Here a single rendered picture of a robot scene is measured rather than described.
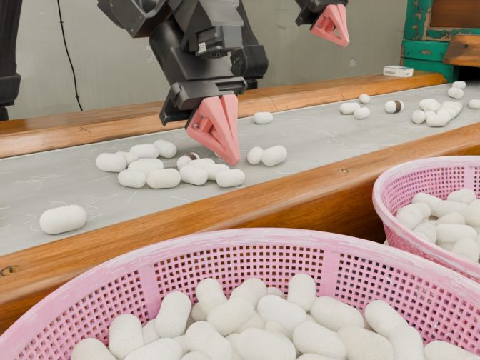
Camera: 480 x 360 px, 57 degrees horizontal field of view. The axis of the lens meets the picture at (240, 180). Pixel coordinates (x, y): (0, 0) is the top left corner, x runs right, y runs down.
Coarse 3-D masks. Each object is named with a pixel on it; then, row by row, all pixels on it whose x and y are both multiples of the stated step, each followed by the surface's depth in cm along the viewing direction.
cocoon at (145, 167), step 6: (132, 162) 48; (138, 162) 48; (144, 162) 48; (150, 162) 48; (132, 168) 47; (138, 168) 47; (144, 168) 47; (150, 168) 47; (156, 168) 47; (144, 174) 47
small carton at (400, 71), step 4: (384, 68) 110; (388, 68) 109; (392, 68) 108; (396, 68) 107; (400, 68) 107; (404, 68) 107; (408, 68) 107; (412, 68) 107; (384, 72) 110; (388, 72) 109; (392, 72) 108; (396, 72) 107; (400, 72) 106; (404, 72) 106; (408, 72) 106; (412, 72) 108; (400, 76) 107; (404, 76) 106; (408, 76) 107
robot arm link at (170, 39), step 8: (168, 16) 56; (160, 24) 56; (168, 24) 56; (176, 24) 56; (152, 32) 57; (160, 32) 56; (168, 32) 55; (176, 32) 56; (184, 32) 54; (152, 40) 57; (160, 40) 56; (168, 40) 55; (176, 40) 55; (152, 48) 57; (160, 48) 56; (168, 48) 55; (160, 56) 56; (160, 64) 57
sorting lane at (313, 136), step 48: (384, 96) 96; (432, 96) 96; (96, 144) 62; (192, 144) 62; (240, 144) 62; (288, 144) 62; (336, 144) 62; (384, 144) 62; (0, 192) 45; (48, 192) 45; (96, 192) 45; (144, 192) 45; (192, 192) 45; (0, 240) 36; (48, 240) 36
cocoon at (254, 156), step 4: (256, 148) 54; (260, 148) 54; (252, 152) 53; (256, 152) 53; (260, 152) 53; (248, 156) 53; (252, 156) 53; (256, 156) 53; (260, 156) 53; (248, 160) 53; (252, 160) 53; (256, 160) 53; (260, 160) 53
